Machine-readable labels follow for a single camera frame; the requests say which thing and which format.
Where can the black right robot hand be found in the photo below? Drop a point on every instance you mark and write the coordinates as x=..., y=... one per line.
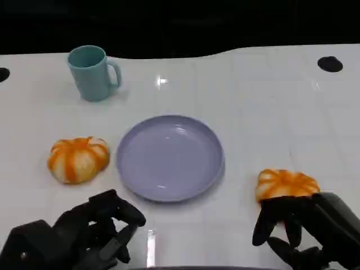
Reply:
x=334, y=216

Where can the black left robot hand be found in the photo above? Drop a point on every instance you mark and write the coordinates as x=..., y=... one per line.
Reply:
x=84, y=222

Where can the orange and white bread roll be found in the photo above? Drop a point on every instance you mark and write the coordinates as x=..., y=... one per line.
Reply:
x=77, y=160
x=287, y=184

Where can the lilac plate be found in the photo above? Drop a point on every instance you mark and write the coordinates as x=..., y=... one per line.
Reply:
x=170, y=159

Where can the pale green mug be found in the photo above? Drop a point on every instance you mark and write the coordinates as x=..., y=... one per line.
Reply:
x=90, y=76

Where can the black table grommet hole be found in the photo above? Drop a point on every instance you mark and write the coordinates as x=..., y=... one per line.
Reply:
x=330, y=64
x=3, y=74

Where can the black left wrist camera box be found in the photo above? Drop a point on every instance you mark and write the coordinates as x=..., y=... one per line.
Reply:
x=26, y=244

